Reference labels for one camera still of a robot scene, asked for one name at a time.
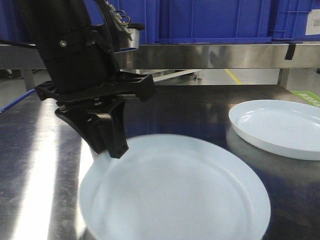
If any blue plastic crate left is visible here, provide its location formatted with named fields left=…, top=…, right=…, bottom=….
left=84, top=0, right=160, bottom=45

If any black tape strip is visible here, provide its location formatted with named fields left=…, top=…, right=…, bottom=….
left=284, top=43, right=296, bottom=61

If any stainless steel shelf rail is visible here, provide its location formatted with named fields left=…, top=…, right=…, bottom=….
left=0, top=42, right=320, bottom=70

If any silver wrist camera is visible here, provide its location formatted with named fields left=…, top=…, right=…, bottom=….
left=115, top=23, right=145, bottom=53

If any steel shelf post left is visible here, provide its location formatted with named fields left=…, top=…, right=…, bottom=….
left=20, top=69, right=35, bottom=92

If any white metal frame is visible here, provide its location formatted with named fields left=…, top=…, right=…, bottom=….
left=121, top=69, right=202, bottom=82

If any blue plastic crate right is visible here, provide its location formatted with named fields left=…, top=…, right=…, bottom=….
left=268, top=0, right=320, bottom=41

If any blue plastic crate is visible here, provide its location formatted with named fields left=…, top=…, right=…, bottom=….
left=268, top=0, right=320, bottom=41
left=158, top=0, right=271, bottom=44
left=84, top=0, right=160, bottom=45

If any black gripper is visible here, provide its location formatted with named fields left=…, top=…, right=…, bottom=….
left=34, top=24, right=155, bottom=159

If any steel shelf post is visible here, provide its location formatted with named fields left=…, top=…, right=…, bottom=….
left=20, top=69, right=35, bottom=92
left=277, top=68, right=290, bottom=89

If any steel shelf post right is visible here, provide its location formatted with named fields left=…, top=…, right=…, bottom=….
left=277, top=68, right=290, bottom=89

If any blue plastic crate centre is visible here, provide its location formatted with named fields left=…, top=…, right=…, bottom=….
left=158, top=0, right=271, bottom=44

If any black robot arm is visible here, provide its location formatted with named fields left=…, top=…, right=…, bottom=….
left=15, top=0, right=155, bottom=159

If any light blue plate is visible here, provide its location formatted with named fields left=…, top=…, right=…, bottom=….
left=79, top=134, right=271, bottom=240
left=228, top=100, right=320, bottom=161

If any white paper label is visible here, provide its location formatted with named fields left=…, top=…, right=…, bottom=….
left=305, top=9, right=320, bottom=36

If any blue table edge strip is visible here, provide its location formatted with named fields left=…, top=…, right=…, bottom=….
left=0, top=88, right=35, bottom=114

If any black cable bundle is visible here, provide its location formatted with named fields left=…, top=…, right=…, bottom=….
left=93, top=0, right=132, bottom=55

